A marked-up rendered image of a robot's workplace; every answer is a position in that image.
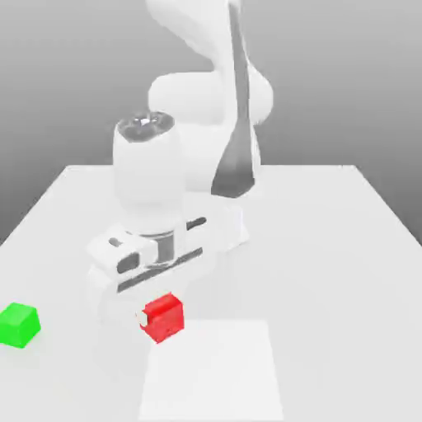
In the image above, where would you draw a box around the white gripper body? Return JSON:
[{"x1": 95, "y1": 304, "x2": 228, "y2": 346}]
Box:
[{"x1": 87, "y1": 246, "x2": 215, "y2": 316}]

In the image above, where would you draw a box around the small red cube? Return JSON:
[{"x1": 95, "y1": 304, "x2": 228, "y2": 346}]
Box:
[{"x1": 135, "y1": 292, "x2": 185, "y2": 345}]

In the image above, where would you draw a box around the small green cube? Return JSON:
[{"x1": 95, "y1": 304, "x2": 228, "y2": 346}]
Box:
[{"x1": 0, "y1": 302, "x2": 42, "y2": 349}]

